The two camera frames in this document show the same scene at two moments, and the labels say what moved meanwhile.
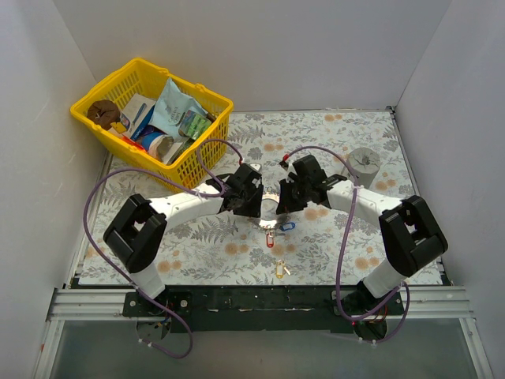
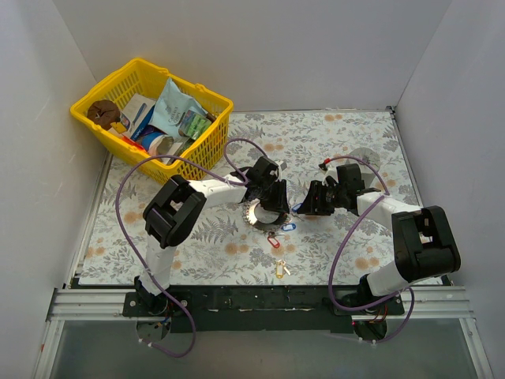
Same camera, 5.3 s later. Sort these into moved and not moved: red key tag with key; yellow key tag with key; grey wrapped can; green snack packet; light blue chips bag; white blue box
Moved: red key tag with key
Not moved: grey wrapped can; white blue box; green snack packet; light blue chips bag; yellow key tag with key
